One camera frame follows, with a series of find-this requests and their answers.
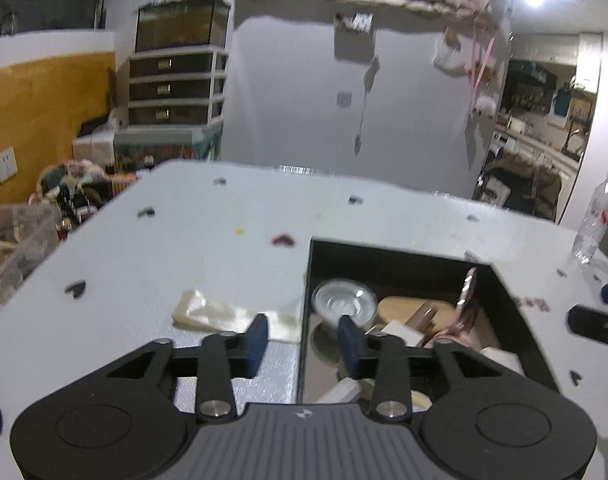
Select glass fish tank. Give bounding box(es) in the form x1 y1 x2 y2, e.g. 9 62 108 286
135 0 230 52

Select clear plastic funnel cup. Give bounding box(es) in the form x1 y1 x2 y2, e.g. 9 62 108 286
312 278 378 338

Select clear plastic water bottle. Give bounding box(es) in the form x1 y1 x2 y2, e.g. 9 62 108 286
572 173 608 266

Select white plastic drawer unit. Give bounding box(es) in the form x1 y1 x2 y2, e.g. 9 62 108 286
127 46 228 126

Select black storage box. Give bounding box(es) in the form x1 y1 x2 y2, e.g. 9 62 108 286
295 238 559 402

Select clear plastic storage bin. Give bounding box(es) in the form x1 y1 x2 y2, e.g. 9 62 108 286
0 204 61 309

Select pile of plush toys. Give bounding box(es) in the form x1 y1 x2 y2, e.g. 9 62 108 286
28 159 139 229

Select teal low cabinet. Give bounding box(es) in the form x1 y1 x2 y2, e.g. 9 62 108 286
113 122 223 167

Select white wall power socket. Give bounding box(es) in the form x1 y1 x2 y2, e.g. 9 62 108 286
0 148 18 184

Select cream satin ribbon strip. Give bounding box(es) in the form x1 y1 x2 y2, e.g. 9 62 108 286
172 289 302 344

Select white small cube box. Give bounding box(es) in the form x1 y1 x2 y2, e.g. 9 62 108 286
381 321 426 348

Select oval wooden lidded box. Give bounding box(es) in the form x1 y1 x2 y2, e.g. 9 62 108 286
377 296 455 336

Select pink scissors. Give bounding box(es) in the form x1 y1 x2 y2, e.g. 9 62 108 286
432 266 481 351

